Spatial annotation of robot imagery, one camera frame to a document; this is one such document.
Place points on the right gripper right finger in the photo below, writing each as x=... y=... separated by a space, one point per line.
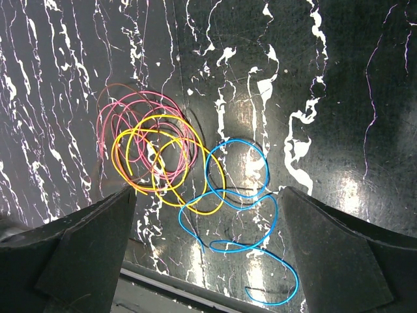
x=346 y=264

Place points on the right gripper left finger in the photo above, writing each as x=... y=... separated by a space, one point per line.
x=69 y=265

